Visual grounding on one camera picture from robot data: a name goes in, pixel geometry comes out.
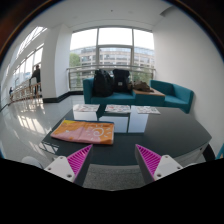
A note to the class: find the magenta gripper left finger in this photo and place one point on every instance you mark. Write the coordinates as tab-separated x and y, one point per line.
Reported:
74	167

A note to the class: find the teal armchair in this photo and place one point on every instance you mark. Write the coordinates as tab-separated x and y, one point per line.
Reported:
176	96

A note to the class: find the left folded patterned cloth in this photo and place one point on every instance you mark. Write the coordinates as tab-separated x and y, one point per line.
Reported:
86	107

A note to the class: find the folded patterned cloth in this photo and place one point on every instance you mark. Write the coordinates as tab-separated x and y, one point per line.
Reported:
147	110
118	109
86	107

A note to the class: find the black backpack left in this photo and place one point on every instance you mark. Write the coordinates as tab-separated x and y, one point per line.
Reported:
102	84

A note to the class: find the black backpack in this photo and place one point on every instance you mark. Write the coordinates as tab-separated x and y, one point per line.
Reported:
121	80
102	84

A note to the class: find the right folded patterned cloth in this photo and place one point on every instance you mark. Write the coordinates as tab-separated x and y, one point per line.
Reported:
147	110

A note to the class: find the metal window railing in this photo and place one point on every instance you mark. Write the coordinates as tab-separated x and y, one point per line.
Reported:
77	74

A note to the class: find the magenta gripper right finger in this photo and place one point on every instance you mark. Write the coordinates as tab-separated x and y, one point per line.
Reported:
153	166

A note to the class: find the black backpack right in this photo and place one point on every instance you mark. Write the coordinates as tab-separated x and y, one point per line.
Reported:
121	80

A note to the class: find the teal sofa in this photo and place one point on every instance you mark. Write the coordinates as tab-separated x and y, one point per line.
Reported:
115	98

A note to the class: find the middle folded patterned cloth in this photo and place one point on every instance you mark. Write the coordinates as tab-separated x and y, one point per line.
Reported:
118	109

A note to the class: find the orange pink sun towel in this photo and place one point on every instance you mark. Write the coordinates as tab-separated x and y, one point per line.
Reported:
85	132

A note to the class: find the standing person in background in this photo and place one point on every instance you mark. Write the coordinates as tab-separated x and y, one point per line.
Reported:
36	76

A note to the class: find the wooden side table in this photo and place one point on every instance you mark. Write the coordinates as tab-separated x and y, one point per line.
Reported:
152	98

